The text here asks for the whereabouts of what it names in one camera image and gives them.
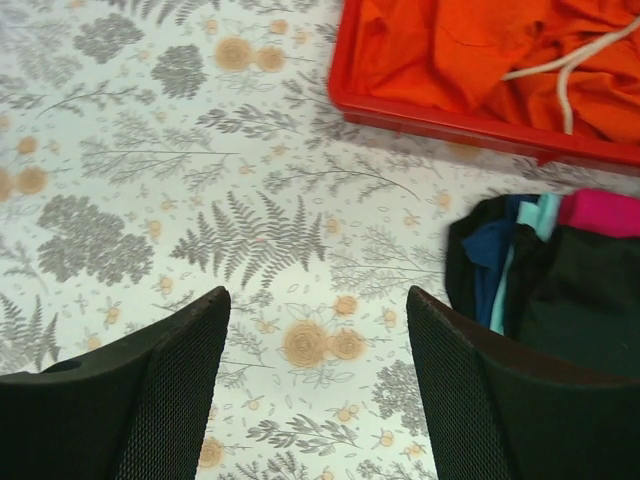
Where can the magenta folded shirt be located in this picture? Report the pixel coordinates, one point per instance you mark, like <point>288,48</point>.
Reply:
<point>602,212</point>

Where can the floral patterned table mat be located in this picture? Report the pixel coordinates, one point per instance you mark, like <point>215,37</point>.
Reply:
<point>152,150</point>

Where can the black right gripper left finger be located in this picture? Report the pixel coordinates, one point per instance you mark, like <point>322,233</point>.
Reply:
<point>136,408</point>

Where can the turquoise folded shirt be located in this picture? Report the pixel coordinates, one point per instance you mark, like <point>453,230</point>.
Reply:
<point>541,215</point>

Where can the navy blue folded shirt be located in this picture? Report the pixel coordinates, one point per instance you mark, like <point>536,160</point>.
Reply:
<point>487,246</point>

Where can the orange crumpled shirt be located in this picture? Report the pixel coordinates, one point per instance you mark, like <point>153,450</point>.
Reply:
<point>565,66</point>

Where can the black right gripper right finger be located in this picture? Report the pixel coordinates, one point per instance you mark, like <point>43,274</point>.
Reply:
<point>496,409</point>

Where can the red plastic bin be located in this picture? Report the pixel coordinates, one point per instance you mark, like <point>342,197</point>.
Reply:
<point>544,146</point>

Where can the black t shirt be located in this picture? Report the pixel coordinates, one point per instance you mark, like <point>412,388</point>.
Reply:
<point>573,297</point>

